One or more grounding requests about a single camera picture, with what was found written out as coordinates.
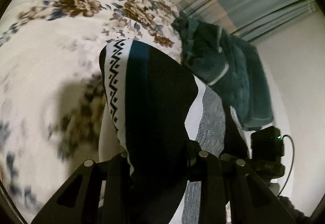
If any black cable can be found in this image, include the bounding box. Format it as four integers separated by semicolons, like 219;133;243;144
276;133;296;198

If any black patterned knit sweater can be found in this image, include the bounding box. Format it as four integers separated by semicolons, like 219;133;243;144
99;40;248;223

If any teal striped curtain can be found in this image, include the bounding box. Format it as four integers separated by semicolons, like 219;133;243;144
179;0;318;42

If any white floral bed blanket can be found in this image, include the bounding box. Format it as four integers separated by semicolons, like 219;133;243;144
1;0;181;222

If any dark teal folded towel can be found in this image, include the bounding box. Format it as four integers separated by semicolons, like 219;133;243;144
171;12;274;131

